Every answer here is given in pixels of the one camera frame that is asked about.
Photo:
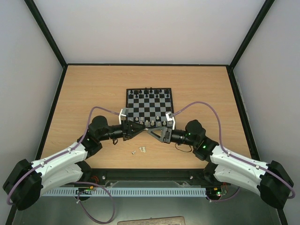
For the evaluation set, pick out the black aluminium frame rail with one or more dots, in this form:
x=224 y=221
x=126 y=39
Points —
x=245 y=208

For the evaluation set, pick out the white chess pieces pile centre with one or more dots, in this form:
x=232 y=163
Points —
x=142 y=149

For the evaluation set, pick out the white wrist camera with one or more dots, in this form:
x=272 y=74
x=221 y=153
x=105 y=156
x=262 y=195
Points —
x=123 y=115
x=170 y=120

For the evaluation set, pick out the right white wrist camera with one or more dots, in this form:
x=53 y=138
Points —
x=170 y=120

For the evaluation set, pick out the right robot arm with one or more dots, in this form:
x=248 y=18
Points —
x=268 y=180

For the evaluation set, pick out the black and silver chessboard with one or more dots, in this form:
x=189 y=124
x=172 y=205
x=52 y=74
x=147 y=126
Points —
x=149 y=109

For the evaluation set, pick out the left controller board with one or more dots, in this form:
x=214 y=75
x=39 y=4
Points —
x=86 y=190

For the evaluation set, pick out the right green controller board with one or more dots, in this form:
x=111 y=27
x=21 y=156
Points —
x=219 y=191

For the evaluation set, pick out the black chess pieces row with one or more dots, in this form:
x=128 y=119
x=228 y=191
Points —
x=141 y=93

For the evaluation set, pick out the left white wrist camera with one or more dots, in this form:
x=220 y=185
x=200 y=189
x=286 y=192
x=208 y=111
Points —
x=123 y=115

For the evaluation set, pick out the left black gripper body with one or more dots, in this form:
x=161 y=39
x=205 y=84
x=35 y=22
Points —
x=125 y=130

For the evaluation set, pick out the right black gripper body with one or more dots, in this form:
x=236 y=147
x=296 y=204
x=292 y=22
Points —
x=167 y=136

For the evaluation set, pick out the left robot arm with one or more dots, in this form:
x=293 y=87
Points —
x=29 y=180

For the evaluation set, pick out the light blue cable duct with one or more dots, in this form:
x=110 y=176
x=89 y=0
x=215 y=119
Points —
x=133 y=192

